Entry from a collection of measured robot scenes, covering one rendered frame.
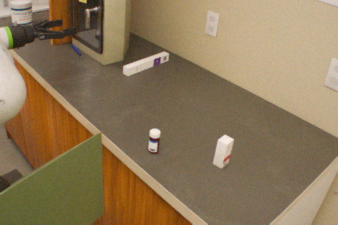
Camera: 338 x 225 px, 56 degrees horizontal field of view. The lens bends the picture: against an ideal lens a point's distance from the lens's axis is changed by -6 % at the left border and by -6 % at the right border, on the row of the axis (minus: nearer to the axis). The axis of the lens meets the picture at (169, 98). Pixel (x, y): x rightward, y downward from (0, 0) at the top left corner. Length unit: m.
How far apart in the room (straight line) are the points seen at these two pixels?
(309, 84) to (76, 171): 0.99
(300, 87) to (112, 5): 0.88
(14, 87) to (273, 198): 0.73
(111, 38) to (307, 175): 1.02
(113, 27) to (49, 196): 1.03
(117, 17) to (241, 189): 0.95
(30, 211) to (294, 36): 1.12
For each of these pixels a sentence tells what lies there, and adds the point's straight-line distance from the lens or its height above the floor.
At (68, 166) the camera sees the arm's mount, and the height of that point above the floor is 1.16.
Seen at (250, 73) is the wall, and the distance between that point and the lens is 1.53.
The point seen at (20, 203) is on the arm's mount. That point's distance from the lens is 0.64.
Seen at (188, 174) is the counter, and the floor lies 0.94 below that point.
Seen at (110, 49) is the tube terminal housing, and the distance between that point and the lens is 1.59.
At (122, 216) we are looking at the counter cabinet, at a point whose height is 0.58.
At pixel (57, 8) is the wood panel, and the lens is 1.82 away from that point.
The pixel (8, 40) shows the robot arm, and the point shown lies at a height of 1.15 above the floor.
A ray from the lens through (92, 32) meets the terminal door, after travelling 1.61.
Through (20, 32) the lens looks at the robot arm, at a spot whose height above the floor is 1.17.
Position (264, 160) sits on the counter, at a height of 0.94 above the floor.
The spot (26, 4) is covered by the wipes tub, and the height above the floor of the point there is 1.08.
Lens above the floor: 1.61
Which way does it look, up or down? 30 degrees down
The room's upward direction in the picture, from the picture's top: 6 degrees clockwise
